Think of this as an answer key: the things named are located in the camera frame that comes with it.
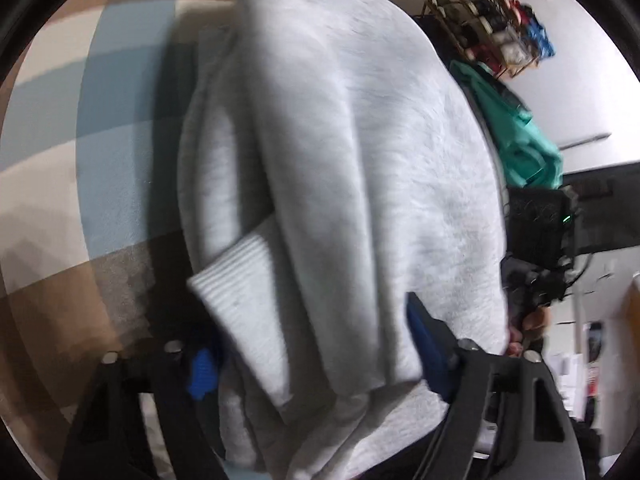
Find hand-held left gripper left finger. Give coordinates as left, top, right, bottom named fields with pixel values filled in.
left=57, top=340, right=226, bottom=480

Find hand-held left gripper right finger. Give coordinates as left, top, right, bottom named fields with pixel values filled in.
left=406, top=292, right=586, bottom=480

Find light grey hoodie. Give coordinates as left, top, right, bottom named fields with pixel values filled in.
left=177, top=0, right=511, bottom=480

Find person's right hand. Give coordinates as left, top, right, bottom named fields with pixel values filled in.
left=507, top=307, right=551, bottom=356

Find black screen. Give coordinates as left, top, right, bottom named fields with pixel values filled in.
left=562, top=160, right=640, bottom=256

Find teal garment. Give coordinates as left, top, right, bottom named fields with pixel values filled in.
left=449, top=59, right=565, bottom=188

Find wooden shoe rack with shoes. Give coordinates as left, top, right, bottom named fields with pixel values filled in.
left=422, top=0, right=557, bottom=80

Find checkered blanket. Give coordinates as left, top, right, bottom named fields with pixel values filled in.
left=0, top=0, right=241, bottom=461

